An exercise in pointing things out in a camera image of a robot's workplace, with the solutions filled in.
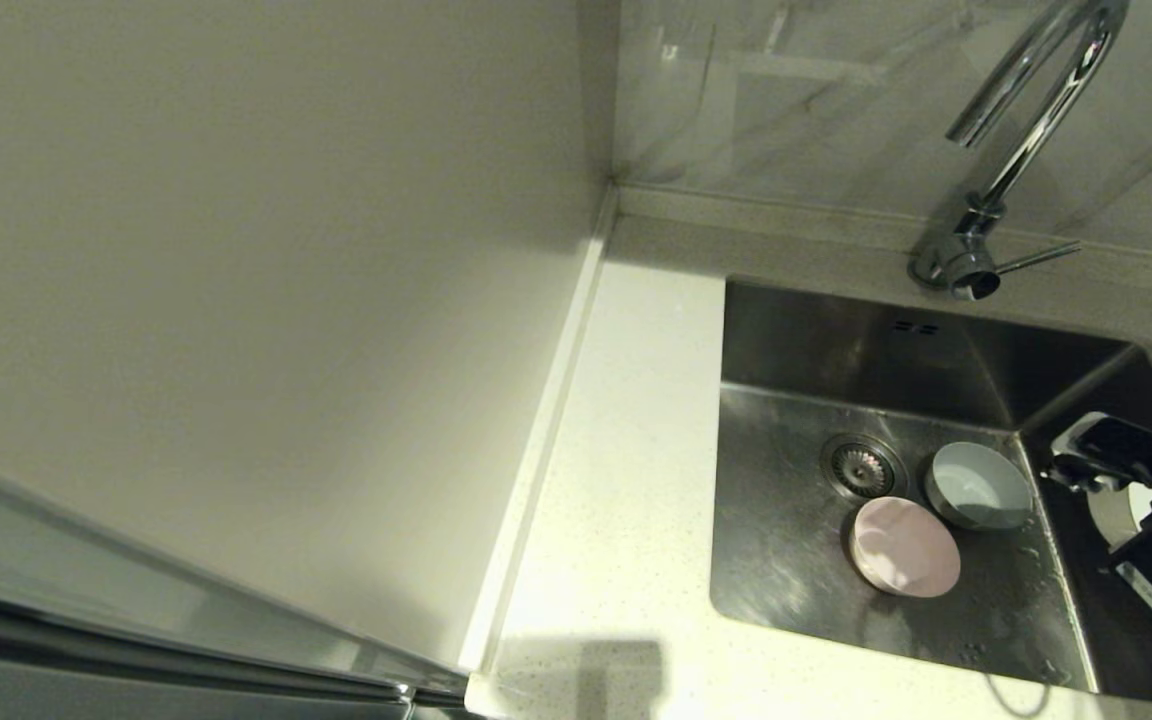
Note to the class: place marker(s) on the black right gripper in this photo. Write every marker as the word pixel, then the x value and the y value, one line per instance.
pixel 1136 450

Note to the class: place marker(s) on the white bowl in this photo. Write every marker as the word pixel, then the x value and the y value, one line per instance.
pixel 1121 510

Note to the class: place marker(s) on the pink bowl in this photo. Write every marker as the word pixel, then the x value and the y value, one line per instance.
pixel 904 548

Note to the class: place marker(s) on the stainless steel sink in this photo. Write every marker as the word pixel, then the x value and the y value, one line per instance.
pixel 796 560

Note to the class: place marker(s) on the blue-grey bowl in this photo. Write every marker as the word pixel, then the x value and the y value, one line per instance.
pixel 981 488

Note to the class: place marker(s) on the round metal drain strainer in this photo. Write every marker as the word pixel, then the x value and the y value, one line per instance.
pixel 861 465

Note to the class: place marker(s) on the chrome gooseneck faucet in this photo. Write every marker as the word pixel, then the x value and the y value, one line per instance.
pixel 1031 140

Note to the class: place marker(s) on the white cabinet side panel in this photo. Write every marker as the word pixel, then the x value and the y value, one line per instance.
pixel 236 250

